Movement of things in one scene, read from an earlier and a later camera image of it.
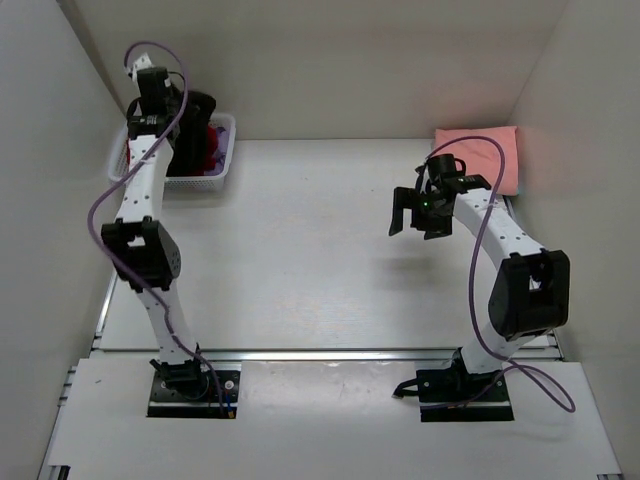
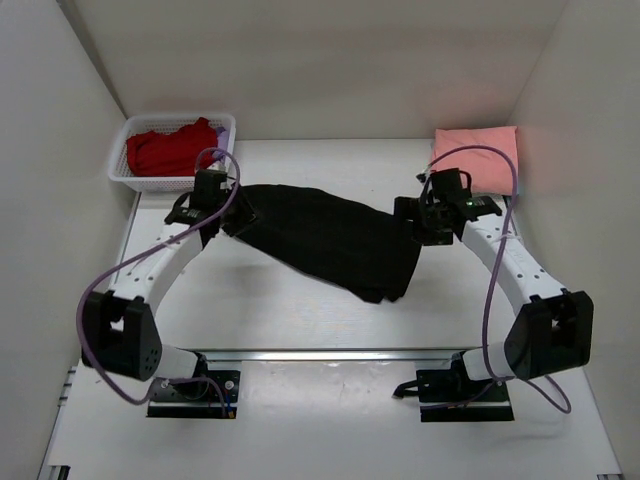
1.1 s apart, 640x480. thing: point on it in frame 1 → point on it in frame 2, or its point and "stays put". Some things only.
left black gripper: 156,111 → 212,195
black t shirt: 189,140 → 350,246
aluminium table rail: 112,354 stays put
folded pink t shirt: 483,158 stays put
